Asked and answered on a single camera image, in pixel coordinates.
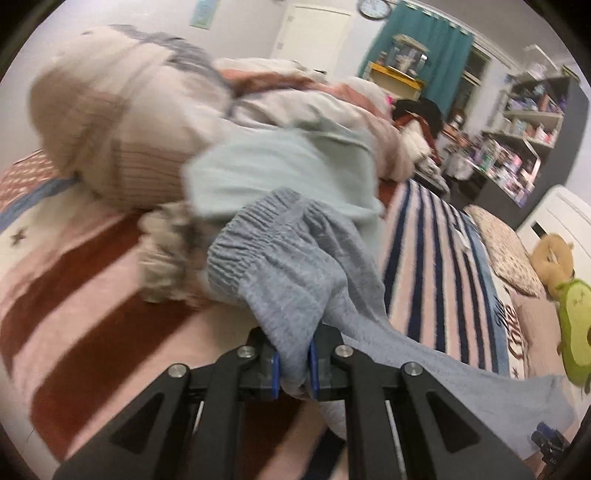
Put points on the pale green garment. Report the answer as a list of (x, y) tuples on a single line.
[(330, 164)]

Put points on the green avocado plush toy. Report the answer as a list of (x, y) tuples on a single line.
[(574, 319)]

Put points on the pink beige duvet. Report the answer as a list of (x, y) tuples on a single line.
[(123, 110)]

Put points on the grey-blue fleece pants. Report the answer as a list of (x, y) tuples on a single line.
[(297, 263)]

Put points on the pink striped pillow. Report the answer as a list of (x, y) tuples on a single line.
[(539, 323)]

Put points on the tan plush toy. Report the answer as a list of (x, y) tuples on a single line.
[(553, 262)]

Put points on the white puffy jacket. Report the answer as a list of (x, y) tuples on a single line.
[(415, 142)]

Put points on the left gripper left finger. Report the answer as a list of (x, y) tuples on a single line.
[(186, 423)]

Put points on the white bed headboard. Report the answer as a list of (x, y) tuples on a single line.
[(561, 212)]

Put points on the floral pillow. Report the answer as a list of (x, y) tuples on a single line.
[(506, 252)]

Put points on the beige fluffy garment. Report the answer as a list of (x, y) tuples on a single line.
[(171, 256)]

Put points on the yellow shelf unit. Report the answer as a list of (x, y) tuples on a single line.
[(397, 84)]

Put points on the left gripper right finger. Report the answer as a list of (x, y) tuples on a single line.
[(402, 422)]

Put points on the white door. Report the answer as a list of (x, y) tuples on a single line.
[(312, 35)]

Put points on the round wall clock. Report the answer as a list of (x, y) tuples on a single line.
[(375, 10)]

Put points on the blue wall poster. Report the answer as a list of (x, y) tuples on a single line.
[(203, 14)]

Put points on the striped pink navy blanket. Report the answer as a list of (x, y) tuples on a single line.
[(77, 340)]

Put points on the small white remote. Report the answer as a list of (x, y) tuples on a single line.
[(464, 239)]

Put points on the dark grey bookshelf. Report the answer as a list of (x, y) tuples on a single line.
[(532, 150)]

